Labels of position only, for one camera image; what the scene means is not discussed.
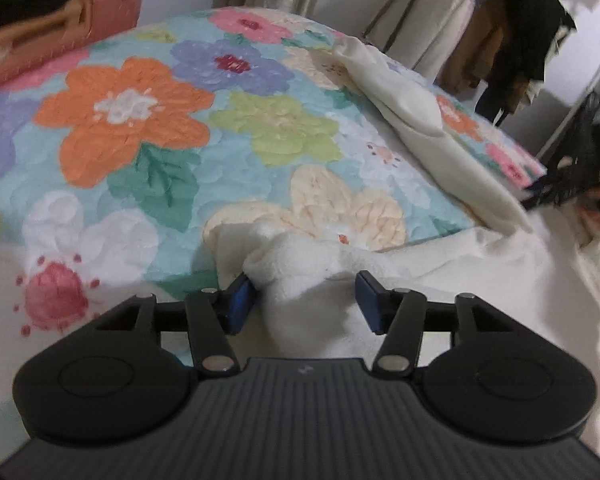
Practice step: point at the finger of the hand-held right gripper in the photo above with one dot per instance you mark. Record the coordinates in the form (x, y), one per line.
(555, 190)

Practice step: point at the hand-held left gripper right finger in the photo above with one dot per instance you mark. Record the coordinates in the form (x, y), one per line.
(370, 305)

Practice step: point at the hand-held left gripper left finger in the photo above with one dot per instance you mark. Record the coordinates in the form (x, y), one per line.
(240, 305)

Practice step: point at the cream white fleece garment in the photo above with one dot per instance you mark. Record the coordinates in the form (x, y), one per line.
(480, 285)

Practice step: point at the black clothes rack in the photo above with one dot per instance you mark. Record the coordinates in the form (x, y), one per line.
(400, 0)

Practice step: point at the person's right hand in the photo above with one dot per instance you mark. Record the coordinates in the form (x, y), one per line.
(594, 217)

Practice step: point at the hanging black garment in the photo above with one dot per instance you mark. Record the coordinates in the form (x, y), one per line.
(525, 25)

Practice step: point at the hanging brown garment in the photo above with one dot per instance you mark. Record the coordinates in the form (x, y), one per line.
(475, 50)

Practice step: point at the hanging cream garment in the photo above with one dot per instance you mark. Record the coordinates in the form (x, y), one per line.
(430, 20)

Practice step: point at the floral quilt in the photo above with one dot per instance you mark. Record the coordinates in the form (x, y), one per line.
(130, 110)

